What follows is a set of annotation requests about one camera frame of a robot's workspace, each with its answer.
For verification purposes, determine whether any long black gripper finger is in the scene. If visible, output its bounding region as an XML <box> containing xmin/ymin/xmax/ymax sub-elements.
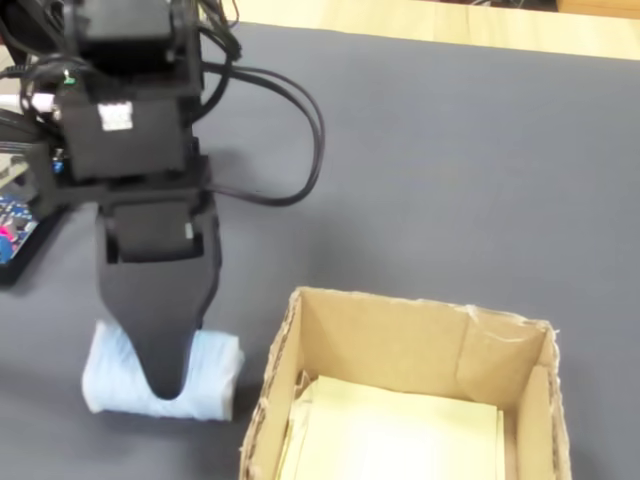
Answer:
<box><xmin>96</xmin><ymin>248</ymin><xmax>222</xmax><ymax>401</ymax></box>

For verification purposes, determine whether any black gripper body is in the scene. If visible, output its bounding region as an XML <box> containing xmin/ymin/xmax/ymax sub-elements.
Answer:
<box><xmin>33</xmin><ymin>93</ymin><xmax>222</xmax><ymax>265</ymax></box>

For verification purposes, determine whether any white yarn block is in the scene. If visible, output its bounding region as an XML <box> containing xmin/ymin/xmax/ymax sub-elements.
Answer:
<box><xmin>80</xmin><ymin>321</ymin><xmax>247</xmax><ymax>422</ymax></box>

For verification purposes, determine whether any open cardboard box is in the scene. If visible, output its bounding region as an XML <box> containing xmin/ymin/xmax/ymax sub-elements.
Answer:
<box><xmin>238</xmin><ymin>285</ymin><xmax>573</xmax><ymax>480</ymax></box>

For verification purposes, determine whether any blue controller circuit board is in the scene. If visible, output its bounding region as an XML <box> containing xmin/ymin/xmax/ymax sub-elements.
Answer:
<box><xmin>0</xmin><ymin>193</ymin><xmax>42</xmax><ymax>267</ymax></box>

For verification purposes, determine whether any yellow paper sheet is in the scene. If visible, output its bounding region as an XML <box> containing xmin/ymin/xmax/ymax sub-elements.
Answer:
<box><xmin>277</xmin><ymin>374</ymin><xmax>506</xmax><ymax>480</ymax></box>

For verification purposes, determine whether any grey table mat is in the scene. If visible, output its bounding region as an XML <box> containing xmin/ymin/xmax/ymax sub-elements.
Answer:
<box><xmin>0</xmin><ymin>19</ymin><xmax>640</xmax><ymax>480</ymax></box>

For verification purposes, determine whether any white usb plug cable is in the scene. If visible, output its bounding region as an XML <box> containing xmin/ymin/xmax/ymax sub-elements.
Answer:
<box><xmin>0</xmin><ymin>91</ymin><xmax>55</xmax><ymax>112</ymax></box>

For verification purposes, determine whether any thick black cable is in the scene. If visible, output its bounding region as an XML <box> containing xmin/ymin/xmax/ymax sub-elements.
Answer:
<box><xmin>198</xmin><ymin>59</ymin><xmax>327</xmax><ymax>208</ymax></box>

